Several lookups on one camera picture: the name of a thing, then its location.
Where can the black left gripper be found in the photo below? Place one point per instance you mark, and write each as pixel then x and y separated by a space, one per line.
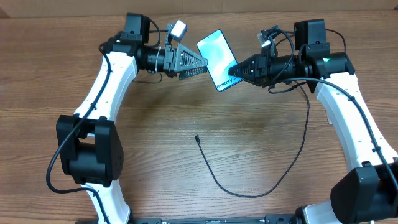
pixel 175 62

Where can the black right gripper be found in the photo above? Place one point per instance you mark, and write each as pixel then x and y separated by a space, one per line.
pixel 257 74

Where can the smartphone with blue screen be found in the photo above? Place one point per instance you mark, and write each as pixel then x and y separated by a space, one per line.
pixel 219 55

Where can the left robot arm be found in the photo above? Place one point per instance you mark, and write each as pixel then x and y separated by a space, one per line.
pixel 88 143

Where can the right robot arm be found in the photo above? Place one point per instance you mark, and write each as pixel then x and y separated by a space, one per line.
pixel 368 192

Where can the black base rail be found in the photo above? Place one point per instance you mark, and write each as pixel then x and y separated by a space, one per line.
pixel 214 220

